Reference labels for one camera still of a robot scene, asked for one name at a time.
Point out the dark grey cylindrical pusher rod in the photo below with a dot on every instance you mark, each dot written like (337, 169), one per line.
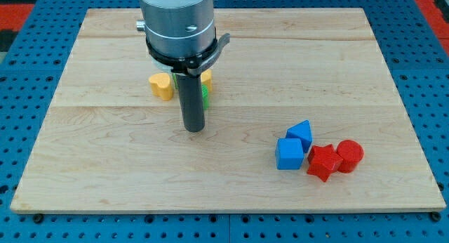
(191, 102)

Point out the yellow heart block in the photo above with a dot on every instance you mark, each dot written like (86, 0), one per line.
(161, 87)

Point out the light wooden board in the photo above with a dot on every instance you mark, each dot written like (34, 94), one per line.
(109, 146)

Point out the red star block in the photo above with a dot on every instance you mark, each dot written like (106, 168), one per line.
(323, 161)

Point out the blue cube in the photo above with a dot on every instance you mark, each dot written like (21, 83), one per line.
(289, 154)

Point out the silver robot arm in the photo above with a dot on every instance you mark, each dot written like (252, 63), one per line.
(181, 35)

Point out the yellow block behind rod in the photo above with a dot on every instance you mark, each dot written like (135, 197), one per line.
(207, 79)

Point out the red cylinder block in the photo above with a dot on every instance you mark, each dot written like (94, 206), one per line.
(352, 153)

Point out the green ribbed block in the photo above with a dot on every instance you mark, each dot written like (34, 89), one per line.
(205, 96)

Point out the blue triangular prism block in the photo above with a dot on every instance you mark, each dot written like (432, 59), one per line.
(303, 132)

